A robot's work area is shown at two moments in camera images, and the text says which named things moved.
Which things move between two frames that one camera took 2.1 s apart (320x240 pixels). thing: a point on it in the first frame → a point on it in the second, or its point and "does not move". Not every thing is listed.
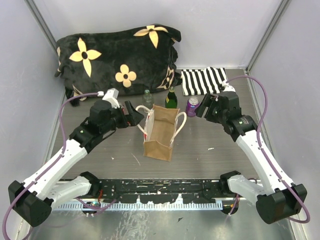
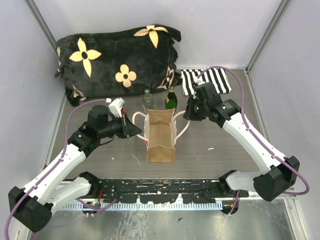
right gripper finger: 201,110 → 189,113
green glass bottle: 171,99 does not move
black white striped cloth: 205,81 does not move
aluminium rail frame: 135,205 does not move
